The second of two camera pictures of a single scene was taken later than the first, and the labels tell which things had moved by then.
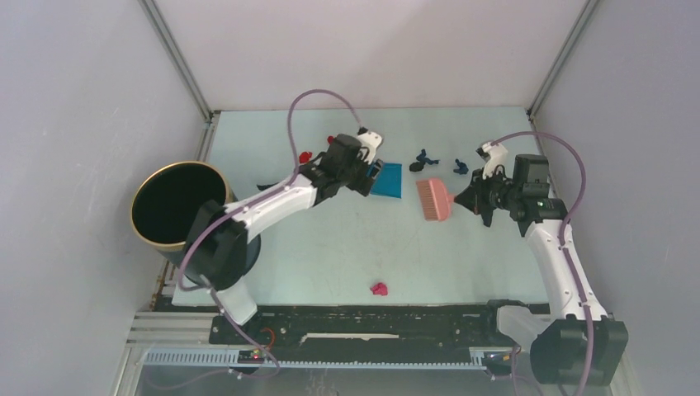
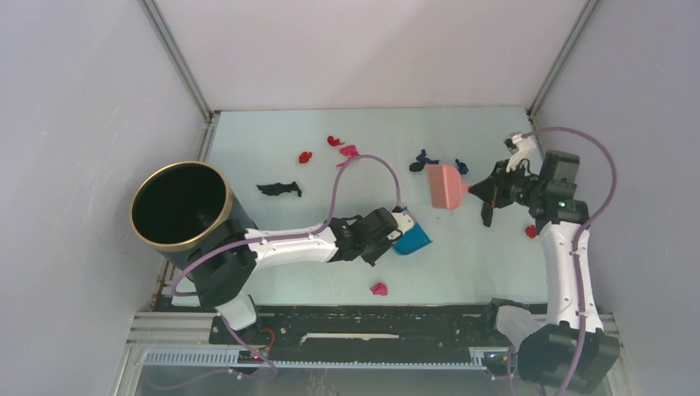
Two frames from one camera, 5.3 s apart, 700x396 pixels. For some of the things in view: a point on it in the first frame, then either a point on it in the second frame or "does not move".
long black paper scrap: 487,216 does not move
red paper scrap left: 305,157 does not move
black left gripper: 363,184 → 371,257
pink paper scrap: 380,289 does not move
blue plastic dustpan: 388,181 → 412,239
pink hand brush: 435,199 → 446,186
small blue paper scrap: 462,167 does not move
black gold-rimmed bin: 167,201 does not move
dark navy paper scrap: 420,162 does not move
